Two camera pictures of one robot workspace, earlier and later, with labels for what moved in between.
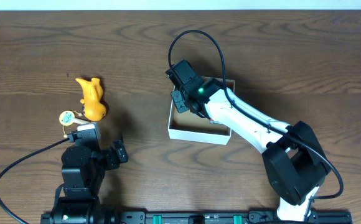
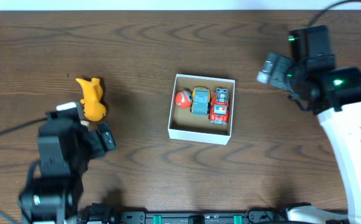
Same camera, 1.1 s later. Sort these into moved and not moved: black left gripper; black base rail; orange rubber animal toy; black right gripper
Moved: black left gripper; black right gripper
Not moved: orange rubber animal toy; black base rail
